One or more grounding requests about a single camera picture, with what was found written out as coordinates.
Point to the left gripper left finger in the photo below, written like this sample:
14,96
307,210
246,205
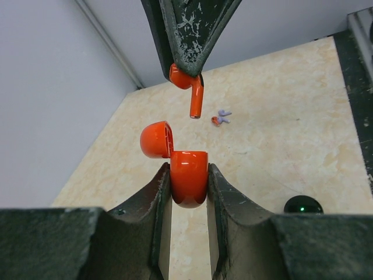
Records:
143,242

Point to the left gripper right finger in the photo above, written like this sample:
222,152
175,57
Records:
237,229

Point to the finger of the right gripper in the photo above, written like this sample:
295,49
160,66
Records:
193,28
154,16

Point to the orange earbud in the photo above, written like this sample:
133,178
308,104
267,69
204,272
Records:
183,81
216,120

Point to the orange earbud charging case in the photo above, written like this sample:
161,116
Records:
188,169

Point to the left aluminium frame post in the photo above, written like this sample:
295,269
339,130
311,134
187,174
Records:
110,44

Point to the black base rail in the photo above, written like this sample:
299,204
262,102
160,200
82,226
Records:
354,49

